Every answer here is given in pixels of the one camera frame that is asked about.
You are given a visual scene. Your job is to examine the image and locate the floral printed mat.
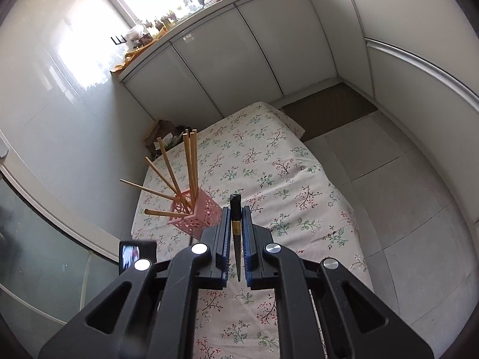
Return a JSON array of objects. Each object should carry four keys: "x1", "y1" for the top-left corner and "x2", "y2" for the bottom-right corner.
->
[{"x1": 131, "y1": 101, "x2": 375, "y2": 359}]

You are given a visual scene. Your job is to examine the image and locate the brown cardboard box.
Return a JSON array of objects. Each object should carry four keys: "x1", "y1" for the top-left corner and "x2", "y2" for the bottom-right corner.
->
[{"x1": 145, "y1": 120, "x2": 188, "y2": 158}]

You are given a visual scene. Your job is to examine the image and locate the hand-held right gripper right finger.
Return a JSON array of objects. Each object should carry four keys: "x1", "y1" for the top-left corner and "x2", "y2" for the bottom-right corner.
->
[{"x1": 242, "y1": 206, "x2": 435, "y2": 359}]

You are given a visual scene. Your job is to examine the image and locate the white cabinet with flat doors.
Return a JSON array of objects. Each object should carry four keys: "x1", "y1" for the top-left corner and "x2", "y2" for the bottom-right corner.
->
[{"x1": 120, "y1": 0, "x2": 343, "y2": 122}]

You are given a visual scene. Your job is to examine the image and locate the orange snack packets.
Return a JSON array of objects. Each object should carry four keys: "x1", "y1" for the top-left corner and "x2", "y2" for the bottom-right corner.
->
[{"x1": 110, "y1": 43, "x2": 158, "y2": 76}]

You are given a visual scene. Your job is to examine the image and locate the bunch of wooden chopsticks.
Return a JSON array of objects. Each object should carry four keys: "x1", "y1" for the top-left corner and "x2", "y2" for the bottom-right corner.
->
[{"x1": 120, "y1": 129, "x2": 199, "y2": 220}]

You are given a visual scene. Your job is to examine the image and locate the row of seasoning jars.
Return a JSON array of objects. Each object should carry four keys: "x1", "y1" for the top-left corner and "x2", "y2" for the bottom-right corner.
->
[{"x1": 144, "y1": 10, "x2": 181, "y2": 34}]

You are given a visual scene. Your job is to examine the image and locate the frosted glass door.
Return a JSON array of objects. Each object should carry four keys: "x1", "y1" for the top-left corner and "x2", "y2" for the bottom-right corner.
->
[{"x1": 0, "y1": 129, "x2": 125, "y2": 345}]

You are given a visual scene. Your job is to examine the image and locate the black chopstick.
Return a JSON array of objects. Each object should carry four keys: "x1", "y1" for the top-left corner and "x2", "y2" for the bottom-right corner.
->
[{"x1": 230, "y1": 193, "x2": 243, "y2": 283}]

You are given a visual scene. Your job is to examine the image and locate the white cabinet with drawers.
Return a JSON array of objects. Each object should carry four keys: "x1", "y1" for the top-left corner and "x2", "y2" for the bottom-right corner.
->
[{"x1": 303, "y1": 0, "x2": 479, "y2": 210}]

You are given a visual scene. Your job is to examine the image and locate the brown floor mat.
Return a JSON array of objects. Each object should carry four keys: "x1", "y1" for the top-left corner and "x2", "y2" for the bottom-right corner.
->
[{"x1": 279, "y1": 82, "x2": 379, "y2": 141}]

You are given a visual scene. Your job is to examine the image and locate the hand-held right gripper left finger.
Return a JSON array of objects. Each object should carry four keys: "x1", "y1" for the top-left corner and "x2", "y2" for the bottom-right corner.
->
[{"x1": 37, "y1": 207, "x2": 231, "y2": 359}]

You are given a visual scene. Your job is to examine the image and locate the pink perforated utensil holder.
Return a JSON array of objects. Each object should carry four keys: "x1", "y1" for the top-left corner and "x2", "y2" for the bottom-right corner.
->
[{"x1": 167, "y1": 188, "x2": 220, "y2": 241}]

